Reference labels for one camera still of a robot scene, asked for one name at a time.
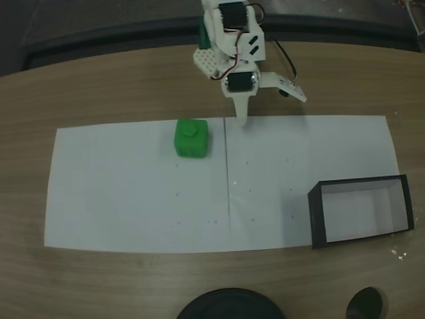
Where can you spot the white paper sheet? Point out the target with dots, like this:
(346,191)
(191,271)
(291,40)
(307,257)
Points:
(265,166)
(116,192)

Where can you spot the dark grey desk partition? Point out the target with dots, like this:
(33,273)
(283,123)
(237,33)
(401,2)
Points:
(99,30)

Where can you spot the green cube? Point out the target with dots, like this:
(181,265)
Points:
(191,143)

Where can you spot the green table clamp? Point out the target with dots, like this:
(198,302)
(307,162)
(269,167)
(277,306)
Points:
(203,38)

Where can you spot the dark cardboard box white inside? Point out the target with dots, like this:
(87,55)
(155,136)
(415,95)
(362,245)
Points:
(358,209)

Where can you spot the round table grommet hole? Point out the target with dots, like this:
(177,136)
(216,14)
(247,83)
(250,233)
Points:
(363,304)

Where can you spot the black round stand base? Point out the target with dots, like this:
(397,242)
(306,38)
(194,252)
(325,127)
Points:
(229,305)

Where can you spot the white gripper camera mount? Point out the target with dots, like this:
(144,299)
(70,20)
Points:
(285,84)

